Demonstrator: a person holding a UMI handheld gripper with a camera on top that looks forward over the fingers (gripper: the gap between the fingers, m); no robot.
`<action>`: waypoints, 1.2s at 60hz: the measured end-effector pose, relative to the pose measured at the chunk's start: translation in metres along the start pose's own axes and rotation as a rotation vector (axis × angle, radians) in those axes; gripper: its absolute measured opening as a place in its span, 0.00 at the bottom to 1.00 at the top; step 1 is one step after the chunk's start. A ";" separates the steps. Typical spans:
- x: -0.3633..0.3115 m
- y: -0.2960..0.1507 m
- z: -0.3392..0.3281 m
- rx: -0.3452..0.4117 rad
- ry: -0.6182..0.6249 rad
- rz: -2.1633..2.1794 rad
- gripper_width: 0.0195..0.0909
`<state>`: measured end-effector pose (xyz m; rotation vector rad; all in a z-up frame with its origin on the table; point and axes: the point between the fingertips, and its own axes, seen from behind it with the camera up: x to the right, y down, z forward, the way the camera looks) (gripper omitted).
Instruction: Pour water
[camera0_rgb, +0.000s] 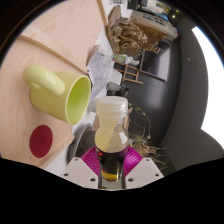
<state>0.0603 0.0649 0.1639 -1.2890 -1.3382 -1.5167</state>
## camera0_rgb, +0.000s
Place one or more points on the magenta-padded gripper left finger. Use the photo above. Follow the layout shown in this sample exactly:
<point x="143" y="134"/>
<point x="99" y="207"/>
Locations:
<point x="75" y="170"/>

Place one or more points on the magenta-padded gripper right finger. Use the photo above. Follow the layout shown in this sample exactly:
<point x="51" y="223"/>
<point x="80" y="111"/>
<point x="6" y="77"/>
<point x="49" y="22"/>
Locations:
<point x="148" y="170"/>

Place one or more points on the clear bottle with white cap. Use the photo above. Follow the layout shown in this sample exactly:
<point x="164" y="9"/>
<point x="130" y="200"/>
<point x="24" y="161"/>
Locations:
<point x="111" y="140"/>

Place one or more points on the grey plant saucer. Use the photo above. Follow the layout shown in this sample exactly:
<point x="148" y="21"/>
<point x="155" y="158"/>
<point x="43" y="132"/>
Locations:
<point x="72" y="143"/>

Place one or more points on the dried plant in grey pot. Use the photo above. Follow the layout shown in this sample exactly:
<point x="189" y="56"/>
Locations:
<point x="85" y="141"/>

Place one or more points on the flat round red coaster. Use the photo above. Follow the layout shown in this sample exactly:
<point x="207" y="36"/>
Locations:
<point x="40" y="141"/>

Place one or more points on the yellow-green mug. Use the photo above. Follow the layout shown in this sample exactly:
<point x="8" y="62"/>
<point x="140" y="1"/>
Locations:
<point x="50" y="100"/>

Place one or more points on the grey glass bottle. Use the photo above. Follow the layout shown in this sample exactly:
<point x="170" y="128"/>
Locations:
<point x="115" y="88"/>

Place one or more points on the wooden easel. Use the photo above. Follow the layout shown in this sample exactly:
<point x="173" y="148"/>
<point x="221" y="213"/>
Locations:
<point x="131" y="74"/>

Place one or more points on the printed newspaper sheet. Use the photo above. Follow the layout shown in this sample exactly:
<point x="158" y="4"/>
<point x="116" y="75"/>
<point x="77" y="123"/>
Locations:
<point x="101" y="71"/>

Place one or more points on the long ceiling strip light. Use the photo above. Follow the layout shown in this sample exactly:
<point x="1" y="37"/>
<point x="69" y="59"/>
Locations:
<point x="213" y="90"/>

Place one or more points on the white and green spray bottle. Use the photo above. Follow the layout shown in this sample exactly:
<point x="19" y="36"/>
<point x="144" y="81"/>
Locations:
<point x="120" y="59"/>

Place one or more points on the light wooden board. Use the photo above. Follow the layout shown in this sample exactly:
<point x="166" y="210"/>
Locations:
<point x="60" y="30"/>

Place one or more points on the white cabinet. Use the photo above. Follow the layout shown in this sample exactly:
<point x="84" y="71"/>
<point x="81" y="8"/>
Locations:
<point x="153" y="23"/>

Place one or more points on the black desktop device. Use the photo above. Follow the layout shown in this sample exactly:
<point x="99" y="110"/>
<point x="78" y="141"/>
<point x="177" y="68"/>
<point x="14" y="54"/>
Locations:
<point x="135" y="4"/>

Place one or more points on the black wall screen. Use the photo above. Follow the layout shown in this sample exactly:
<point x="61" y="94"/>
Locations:
<point x="156" y="61"/>

